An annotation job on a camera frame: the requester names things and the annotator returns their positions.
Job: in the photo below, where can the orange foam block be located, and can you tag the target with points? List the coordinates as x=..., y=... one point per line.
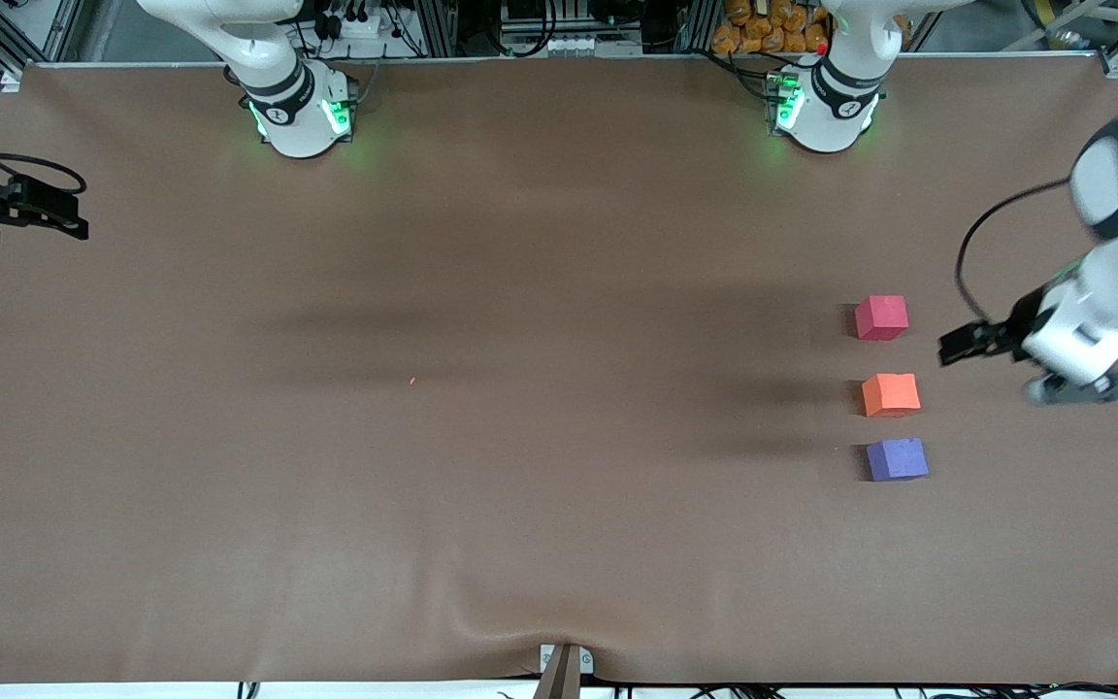
x=891, y=393

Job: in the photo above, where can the red foam block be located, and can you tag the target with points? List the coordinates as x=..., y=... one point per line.
x=881, y=317

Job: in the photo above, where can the purple foam block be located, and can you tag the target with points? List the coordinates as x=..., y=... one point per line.
x=897, y=459

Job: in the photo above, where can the small green-lit circuit box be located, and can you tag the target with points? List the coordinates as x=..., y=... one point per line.
x=780, y=97

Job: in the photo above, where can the brown table cover mat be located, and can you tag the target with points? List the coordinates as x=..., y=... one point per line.
x=229, y=485

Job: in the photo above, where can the white power strip with plugs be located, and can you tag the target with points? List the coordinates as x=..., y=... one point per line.
x=360, y=24

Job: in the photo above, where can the pile of orange objects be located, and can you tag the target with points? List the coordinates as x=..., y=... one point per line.
x=763, y=29

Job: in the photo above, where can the white connector strip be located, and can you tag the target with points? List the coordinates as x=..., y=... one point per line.
x=569, y=44

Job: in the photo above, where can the aluminium frame post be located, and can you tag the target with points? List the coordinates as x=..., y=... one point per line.
x=438, y=24

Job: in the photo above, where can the grey bracket with brown post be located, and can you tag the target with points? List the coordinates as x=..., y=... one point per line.
x=564, y=670

